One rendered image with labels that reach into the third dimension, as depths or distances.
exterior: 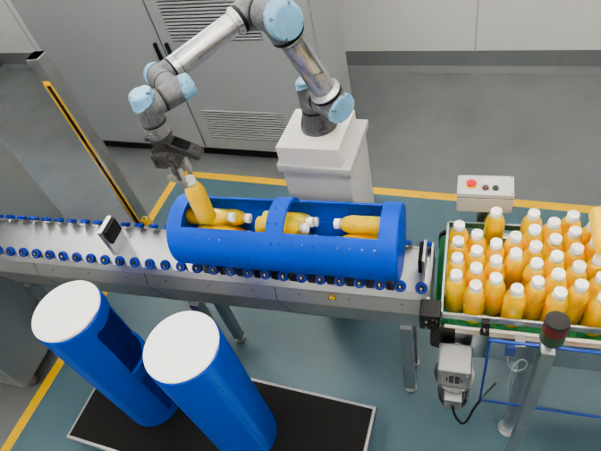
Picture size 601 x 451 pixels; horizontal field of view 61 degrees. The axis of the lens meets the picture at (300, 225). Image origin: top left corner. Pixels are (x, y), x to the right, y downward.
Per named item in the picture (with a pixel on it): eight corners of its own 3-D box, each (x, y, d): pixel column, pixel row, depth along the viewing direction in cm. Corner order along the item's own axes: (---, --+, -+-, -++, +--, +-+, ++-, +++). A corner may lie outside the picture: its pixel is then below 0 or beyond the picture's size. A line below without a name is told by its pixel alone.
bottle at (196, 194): (208, 227, 183) (190, 191, 169) (194, 222, 186) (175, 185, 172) (220, 214, 186) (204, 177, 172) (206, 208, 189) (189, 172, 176)
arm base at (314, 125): (312, 112, 219) (308, 92, 212) (343, 117, 212) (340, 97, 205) (294, 133, 211) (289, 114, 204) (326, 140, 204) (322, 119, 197)
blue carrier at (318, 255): (207, 216, 227) (181, 178, 204) (408, 227, 201) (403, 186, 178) (188, 275, 214) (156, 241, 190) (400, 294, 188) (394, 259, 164)
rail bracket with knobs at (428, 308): (421, 309, 186) (421, 293, 178) (442, 310, 184) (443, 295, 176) (419, 333, 180) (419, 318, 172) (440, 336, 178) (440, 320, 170)
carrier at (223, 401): (279, 402, 252) (224, 404, 257) (225, 309, 187) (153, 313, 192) (275, 463, 233) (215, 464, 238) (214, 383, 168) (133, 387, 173)
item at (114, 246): (122, 237, 236) (106, 215, 225) (130, 238, 235) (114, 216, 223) (113, 254, 230) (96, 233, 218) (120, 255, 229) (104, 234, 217)
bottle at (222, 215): (194, 208, 214) (235, 210, 208) (192, 225, 212) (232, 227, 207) (186, 205, 207) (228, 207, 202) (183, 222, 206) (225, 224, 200)
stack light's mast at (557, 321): (535, 337, 150) (544, 309, 138) (559, 340, 148) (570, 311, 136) (536, 357, 146) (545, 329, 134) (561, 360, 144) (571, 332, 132)
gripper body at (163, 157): (165, 154, 170) (150, 125, 162) (189, 154, 168) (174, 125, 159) (156, 170, 166) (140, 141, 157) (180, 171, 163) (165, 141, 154)
